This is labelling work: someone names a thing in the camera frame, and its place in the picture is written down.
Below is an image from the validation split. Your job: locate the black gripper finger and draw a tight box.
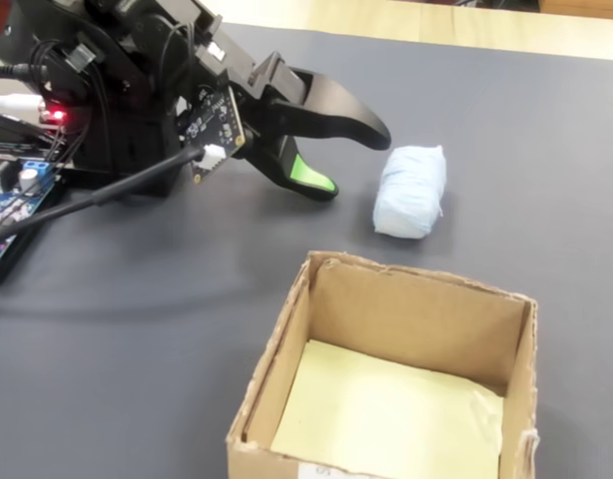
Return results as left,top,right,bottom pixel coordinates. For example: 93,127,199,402
235,130,340,203
264,67,391,151

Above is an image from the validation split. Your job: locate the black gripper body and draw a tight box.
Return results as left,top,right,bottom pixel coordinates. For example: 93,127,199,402
193,13,295,137

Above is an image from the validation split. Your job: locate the light blue yarn-wrapped block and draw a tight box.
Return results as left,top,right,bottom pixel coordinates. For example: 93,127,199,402
371,144,447,241

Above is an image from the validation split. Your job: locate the brown cardboard box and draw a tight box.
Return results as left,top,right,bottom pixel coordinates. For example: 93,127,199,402
225,250,540,479

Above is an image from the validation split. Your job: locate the blue controller circuit board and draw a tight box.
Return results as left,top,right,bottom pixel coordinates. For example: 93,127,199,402
0,158,63,265

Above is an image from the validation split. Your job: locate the pale yellow paper sheet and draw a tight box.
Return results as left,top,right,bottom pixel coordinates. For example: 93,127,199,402
270,338,506,479

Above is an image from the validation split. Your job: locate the brown wooden furniture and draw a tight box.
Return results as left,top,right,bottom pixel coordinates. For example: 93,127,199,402
538,0,613,21

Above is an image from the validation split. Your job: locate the blue electronics circuit board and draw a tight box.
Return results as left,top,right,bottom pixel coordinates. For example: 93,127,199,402
0,169,69,288

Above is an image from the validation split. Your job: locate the black camera circuit board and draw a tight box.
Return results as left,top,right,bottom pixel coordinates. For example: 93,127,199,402
176,84,251,186

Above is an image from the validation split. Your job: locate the black wire bundle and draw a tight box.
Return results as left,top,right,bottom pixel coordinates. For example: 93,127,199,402
30,40,111,169

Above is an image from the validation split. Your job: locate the thick black camera cable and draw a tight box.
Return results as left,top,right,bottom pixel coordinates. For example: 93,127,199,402
0,147,208,248

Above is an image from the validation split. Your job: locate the black barrel plug cable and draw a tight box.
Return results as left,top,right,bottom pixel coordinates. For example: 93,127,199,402
0,63,49,82

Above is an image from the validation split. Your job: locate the white cable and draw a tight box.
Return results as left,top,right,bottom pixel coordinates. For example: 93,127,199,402
0,93,46,114

